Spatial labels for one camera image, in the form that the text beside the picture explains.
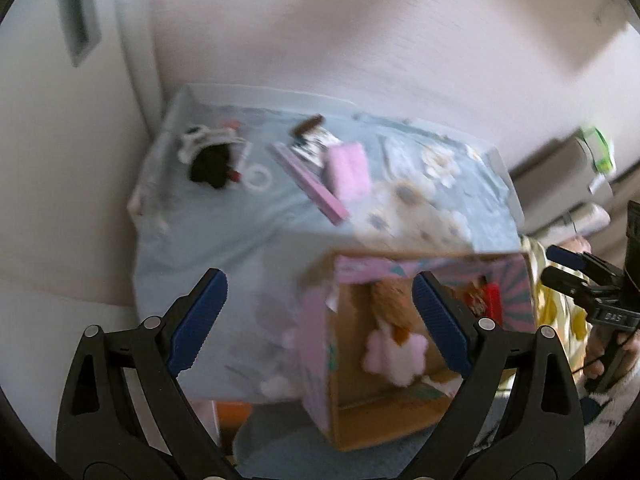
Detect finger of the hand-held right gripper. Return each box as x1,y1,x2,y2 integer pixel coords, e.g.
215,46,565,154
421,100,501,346
541,266,608,313
546,245,626,283

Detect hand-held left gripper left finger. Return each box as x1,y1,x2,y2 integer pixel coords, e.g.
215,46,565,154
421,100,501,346
56,268,238,480

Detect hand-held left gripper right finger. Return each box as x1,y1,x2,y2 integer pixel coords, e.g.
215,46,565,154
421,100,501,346
400,271,586,480

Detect pink printed cardboard box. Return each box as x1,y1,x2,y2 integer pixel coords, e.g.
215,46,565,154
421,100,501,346
296,247,537,453

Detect person's right hand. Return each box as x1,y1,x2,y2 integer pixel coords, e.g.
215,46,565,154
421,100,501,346
583,331,640,381

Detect yellow patterned cloth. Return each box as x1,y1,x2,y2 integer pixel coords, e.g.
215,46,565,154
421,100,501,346
520,235,592,388

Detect red snack packet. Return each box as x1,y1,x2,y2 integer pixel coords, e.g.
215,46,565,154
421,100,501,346
462,280,502,322

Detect brown plush toy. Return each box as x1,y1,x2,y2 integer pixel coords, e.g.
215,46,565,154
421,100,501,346
370,277,427,346

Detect pink flower plush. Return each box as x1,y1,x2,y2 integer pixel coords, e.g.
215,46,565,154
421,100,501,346
362,327,430,387

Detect blue floral blanket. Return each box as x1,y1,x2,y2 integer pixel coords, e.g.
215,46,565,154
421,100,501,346
131,97,523,406

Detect orange box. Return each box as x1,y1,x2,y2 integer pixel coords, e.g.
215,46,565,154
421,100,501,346
216,402,251,445

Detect black plush toy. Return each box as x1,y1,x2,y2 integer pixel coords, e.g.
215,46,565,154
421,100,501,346
188,142,237,190

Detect long pink box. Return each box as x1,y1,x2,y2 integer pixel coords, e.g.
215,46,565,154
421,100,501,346
267,142,350,225

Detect pink fuzzy sponge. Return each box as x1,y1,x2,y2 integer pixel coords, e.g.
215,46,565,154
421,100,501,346
322,141,373,202

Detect white fabric headband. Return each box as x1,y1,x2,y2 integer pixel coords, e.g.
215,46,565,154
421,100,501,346
176,125,236,162

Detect black and white packet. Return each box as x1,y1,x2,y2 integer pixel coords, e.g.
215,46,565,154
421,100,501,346
291,127,342,171

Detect brown chocolate bar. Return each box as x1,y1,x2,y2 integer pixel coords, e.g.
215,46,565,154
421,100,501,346
291,115,326,138

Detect clear plastic storage bin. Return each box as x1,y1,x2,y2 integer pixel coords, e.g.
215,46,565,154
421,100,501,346
150,84,525,223

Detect white plastic ring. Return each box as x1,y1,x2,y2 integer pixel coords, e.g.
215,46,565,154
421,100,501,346
244,167,273,193

